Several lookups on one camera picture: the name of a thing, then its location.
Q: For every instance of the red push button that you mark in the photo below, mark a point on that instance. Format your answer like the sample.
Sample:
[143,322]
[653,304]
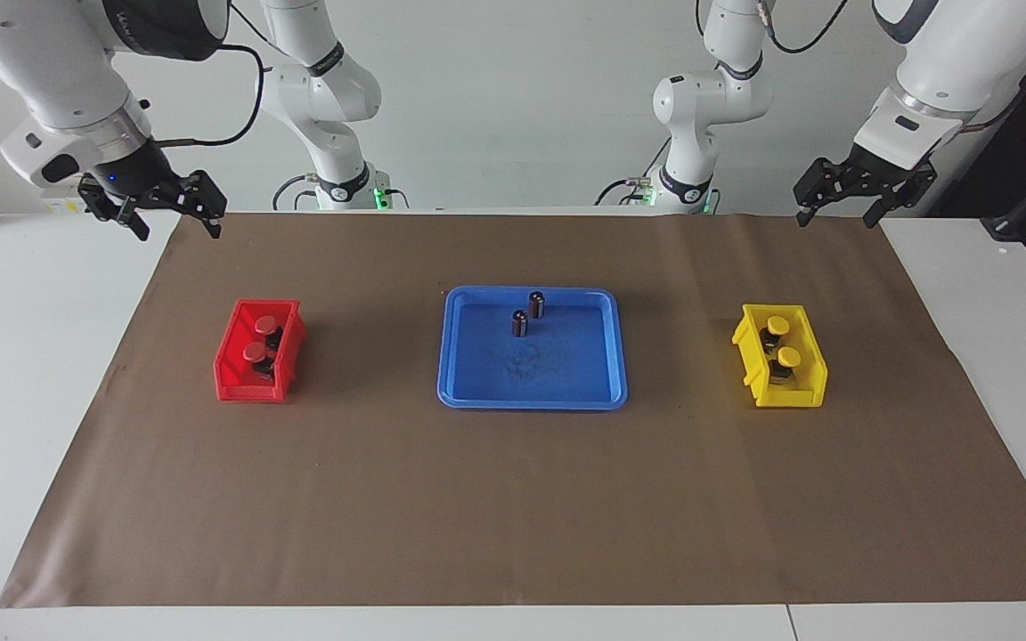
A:
[255,353]
[266,324]

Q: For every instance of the small black cylinder button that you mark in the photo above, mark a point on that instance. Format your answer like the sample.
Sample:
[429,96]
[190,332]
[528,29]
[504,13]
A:
[536,304]
[519,323]

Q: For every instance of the yellow push button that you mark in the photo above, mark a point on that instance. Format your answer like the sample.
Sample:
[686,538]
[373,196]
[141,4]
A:
[789,357]
[777,324]

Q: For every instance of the yellow plastic bin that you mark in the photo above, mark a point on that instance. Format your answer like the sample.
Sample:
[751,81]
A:
[811,374]

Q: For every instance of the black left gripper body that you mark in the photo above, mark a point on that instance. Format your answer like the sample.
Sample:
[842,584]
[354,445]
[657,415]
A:
[860,178]

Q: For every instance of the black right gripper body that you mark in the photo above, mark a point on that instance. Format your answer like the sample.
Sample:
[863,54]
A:
[143,182]

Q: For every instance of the blue plastic tray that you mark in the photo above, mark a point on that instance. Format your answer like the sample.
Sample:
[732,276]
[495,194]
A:
[531,374]

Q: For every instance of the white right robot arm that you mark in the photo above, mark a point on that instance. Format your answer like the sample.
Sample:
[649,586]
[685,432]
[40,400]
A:
[50,71]

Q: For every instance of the red plastic bin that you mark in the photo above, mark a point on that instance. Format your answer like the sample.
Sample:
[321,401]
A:
[232,374]

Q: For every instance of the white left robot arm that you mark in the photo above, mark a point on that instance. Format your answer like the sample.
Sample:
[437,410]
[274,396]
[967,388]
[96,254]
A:
[958,53]

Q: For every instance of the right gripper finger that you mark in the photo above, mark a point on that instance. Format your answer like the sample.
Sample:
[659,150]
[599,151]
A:
[135,223]
[213,224]

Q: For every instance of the brown paper mat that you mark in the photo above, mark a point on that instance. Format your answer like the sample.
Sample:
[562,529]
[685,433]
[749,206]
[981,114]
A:
[513,499]

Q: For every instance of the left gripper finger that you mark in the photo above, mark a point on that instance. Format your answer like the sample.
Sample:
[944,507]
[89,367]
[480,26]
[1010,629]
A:
[878,214]
[804,215]

